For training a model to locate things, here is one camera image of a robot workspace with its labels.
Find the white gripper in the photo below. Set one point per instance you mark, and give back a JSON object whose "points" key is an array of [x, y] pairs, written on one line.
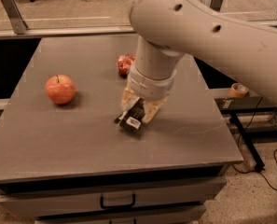
{"points": [[147, 85]]}

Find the black rxbar chocolate wrapper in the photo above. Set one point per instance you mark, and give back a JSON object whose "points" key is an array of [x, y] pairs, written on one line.
{"points": [[132, 119]]}

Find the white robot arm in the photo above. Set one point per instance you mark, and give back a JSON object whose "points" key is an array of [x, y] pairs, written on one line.
{"points": [[168, 29]]}

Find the red apple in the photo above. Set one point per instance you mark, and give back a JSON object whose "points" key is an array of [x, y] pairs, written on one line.
{"points": [[60, 89]]}

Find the crushed orange soda can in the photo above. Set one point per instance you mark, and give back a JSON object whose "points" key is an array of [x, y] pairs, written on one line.
{"points": [[124, 63]]}

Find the grey side shelf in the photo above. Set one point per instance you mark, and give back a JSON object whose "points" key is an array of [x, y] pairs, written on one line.
{"points": [[228, 102]]}

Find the orange tape roll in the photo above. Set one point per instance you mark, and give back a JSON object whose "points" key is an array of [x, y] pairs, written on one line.
{"points": [[238, 90]]}

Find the upper grey drawer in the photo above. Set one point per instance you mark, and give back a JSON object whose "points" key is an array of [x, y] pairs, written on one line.
{"points": [[87, 200]]}

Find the grey drawer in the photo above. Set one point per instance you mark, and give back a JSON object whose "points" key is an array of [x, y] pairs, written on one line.
{"points": [[87, 200], [170, 215]]}

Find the lower grey drawer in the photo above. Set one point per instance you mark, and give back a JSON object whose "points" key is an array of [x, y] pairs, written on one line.
{"points": [[170, 215]]}

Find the black metal frame leg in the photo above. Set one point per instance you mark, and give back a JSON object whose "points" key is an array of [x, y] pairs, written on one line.
{"points": [[259, 167]]}

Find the black upper drawer handle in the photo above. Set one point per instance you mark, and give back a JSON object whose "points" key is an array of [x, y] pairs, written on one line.
{"points": [[117, 202]]}

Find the left metal railing bracket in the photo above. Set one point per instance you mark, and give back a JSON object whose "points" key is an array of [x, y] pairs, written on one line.
{"points": [[18, 25]]}

